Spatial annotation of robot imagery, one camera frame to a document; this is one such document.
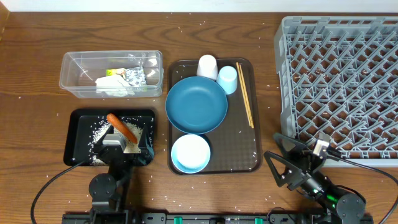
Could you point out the clear plastic bin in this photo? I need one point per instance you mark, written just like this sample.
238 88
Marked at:
80 70

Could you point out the light blue plastic cup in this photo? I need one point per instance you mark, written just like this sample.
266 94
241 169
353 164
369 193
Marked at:
228 79

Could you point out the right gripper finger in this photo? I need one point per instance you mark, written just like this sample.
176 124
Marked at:
283 171
289 145

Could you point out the pink plastic cup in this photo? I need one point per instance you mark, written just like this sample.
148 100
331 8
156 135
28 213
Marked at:
207 67

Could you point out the wooden chopstick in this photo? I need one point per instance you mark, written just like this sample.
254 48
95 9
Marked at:
244 93
247 96

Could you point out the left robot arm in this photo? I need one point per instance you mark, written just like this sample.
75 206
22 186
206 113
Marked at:
109 190

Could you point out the dark blue plate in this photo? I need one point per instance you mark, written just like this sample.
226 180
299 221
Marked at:
196 105

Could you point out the dark brown serving tray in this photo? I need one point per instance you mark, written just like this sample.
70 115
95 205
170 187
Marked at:
236 143

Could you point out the white tissue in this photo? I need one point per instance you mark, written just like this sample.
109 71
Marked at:
113 86

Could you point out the orange carrot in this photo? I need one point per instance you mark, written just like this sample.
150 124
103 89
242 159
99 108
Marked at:
121 127

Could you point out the silver foil snack wrapper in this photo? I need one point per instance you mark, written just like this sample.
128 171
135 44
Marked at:
132 76

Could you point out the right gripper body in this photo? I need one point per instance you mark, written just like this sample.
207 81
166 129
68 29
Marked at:
316 183

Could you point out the black waste tray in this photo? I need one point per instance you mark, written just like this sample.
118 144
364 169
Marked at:
83 123

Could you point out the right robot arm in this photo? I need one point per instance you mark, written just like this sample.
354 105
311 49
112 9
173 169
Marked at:
340 204

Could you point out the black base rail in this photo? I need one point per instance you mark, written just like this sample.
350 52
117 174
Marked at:
162 218

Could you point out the pile of rice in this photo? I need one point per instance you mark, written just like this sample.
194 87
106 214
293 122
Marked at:
101 131

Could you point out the light blue bowl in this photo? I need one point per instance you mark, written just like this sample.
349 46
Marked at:
190 154

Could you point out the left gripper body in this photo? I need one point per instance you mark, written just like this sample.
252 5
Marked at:
120 167

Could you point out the grey dishwasher rack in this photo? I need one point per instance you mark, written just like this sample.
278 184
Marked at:
338 76

